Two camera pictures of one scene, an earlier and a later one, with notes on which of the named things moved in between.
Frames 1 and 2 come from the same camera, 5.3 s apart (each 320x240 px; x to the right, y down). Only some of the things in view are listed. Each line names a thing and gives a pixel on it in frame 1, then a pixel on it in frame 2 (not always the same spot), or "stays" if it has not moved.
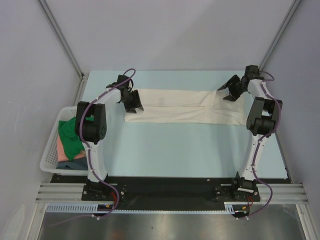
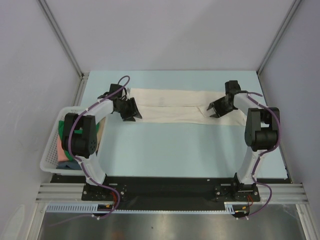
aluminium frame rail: (270, 193) stays
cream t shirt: (191, 107) stays
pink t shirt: (62, 155) stays
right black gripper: (236, 86) → (222, 107)
